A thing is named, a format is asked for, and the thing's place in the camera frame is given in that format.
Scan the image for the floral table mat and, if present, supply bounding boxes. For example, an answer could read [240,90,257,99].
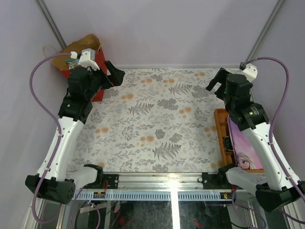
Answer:
[67,68,224,172]

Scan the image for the teal snack packet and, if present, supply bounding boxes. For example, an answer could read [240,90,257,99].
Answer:
[65,59,80,69]

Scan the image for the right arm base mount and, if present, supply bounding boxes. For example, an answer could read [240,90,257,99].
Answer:
[197,167,233,189]

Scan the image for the orange wooden tray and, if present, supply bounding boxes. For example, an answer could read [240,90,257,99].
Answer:
[214,108,264,173]

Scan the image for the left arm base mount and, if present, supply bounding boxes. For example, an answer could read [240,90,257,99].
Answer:
[84,164,119,189]

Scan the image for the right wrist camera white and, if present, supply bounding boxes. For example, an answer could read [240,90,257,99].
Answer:
[239,62,258,82]

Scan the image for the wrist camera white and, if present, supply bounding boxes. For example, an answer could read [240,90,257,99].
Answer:
[239,62,258,82]
[70,48,100,71]

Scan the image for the black object in tray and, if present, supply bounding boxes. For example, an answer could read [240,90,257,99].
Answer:
[223,136,234,152]

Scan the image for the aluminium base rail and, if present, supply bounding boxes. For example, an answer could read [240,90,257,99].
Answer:
[35,172,305,201]

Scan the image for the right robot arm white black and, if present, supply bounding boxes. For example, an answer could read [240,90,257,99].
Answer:
[206,68,305,212]

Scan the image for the purple princess cloth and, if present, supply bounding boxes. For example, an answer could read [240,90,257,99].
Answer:
[227,117,263,170]

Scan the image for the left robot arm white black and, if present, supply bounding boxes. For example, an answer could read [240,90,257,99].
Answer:
[25,61,125,205]

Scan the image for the red brown paper bag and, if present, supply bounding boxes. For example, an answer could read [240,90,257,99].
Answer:
[42,34,108,102]

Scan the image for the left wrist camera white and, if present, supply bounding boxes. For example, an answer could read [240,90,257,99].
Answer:
[70,48,100,71]

